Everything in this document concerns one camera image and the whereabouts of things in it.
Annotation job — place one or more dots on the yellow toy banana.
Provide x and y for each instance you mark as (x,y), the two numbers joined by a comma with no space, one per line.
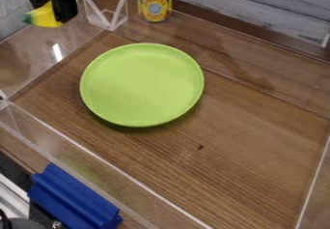
(41,17)

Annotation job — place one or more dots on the green round plate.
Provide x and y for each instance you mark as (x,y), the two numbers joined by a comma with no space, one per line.
(141,84)

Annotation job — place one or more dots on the yellow blue labelled can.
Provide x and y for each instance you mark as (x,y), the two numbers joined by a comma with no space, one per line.
(155,10)

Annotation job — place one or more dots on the blue plastic clamp block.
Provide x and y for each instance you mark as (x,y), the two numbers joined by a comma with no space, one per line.
(70,202)

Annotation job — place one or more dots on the clear acrylic corner bracket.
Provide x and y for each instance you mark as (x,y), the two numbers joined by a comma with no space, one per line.
(108,20)

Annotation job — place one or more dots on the clear acrylic enclosure wall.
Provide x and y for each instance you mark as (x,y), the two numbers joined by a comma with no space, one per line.
(36,145)

